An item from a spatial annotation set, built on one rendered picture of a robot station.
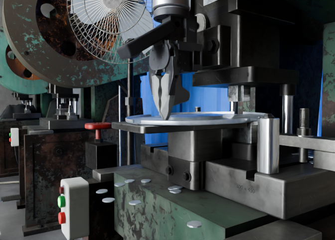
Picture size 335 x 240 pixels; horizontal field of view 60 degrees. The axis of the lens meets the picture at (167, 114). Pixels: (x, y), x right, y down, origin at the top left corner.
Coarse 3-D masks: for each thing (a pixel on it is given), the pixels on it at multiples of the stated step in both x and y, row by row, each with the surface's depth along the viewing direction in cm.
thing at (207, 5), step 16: (208, 0) 65; (224, 0) 61; (208, 16) 65; (224, 16) 61; (240, 16) 57; (208, 32) 61; (224, 32) 58; (240, 32) 58; (256, 32) 60; (272, 32) 63; (208, 48) 59; (224, 48) 58; (240, 48) 58; (256, 48) 60; (272, 48) 63; (208, 64) 61; (224, 64) 59; (240, 64) 58; (256, 64) 60; (272, 64) 63
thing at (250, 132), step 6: (252, 126) 60; (222, 132) 67; (228, 132) 65; (234, 132) 64; (240, 132) 62; (246, 132) 61; (252, 132) 60; (222, 138) 67; (228, 138) 65; (234, 138) 64; (240, 138) 62; (246, 138) 61; (252, 138) 60
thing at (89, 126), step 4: (88, 124) 81; (92, 124) 80; (96, 124) 81; (100, 124) 81; (104, 124) 82; (108, 124) 82; (88, 128) 81; (92, 128) 80; (96, 128) 81; (100, 128) 81; (104, 128) 82; (108, 128) 83; (96, 132) 83; (100, 132) 84; (96, 136) 83; (100, 136) 84
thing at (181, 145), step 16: (128, 128) 51; (144, 128) 47; (160, 128) 48; (176, 128) 50; (192, 128) 52; (208, 128) 54; (224, 128) 57; (176, 144) 60; (192, 144) 56; (208, 144) 57; (176, 160) 60; (192, 160) 56; (176, 176) 60; (192, 176) 56
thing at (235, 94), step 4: (228, 88) 69; (232, 88) 67; (236, 88) 66; (240, 88) 66; (244, 88) 66; (248, 88) 66; (228, 92) 69; (232, 92) 67; (236, 92) 66; (240, 92) 66; (244, 92) 66; (248, 92) 67; (228, 96) 70; (232, 96) 67; (236, 96) 66; (240, 96) 66; (244, 96) 66; (248, 96) 67; (228, 100) 70; (232, 100) 67; (236, 100) 66; (240, 100) 66; (244, 100) 66; (248, 100) 67
